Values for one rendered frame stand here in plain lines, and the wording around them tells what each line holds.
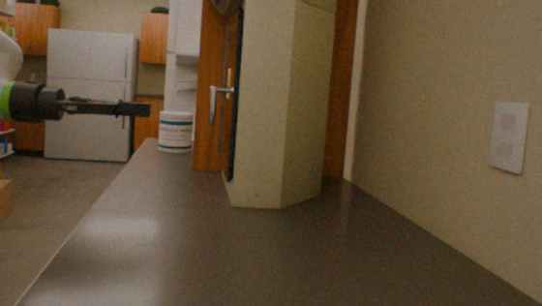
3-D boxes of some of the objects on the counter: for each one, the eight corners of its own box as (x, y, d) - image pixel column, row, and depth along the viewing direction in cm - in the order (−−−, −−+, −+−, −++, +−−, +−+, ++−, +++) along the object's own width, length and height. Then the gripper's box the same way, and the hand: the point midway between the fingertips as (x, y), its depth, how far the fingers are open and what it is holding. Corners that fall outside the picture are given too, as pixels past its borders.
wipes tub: (191, 148, 169) (193, 111, 167) (191, 154, 156) (193, 114, 154) (159, 146, 167) (161, 109, 166) (156, 152, 154) (159, 112, 153)
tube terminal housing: (302, 178, 126) (322, -79, 120) (339, 211, 94) (370, -137, 88) (222, 174, 124) (238, -88, 118) (231, 207, 92) (255, -150, 86)
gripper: (32, 87, 85) (147, 96, 87) (54, 85, 99) (154, 92, 101) (31, 123, 85) (145, 131, 87) (53, 115, 99) (152, 122, 102)
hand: (135, 108), depth 94 cm, fingers closed
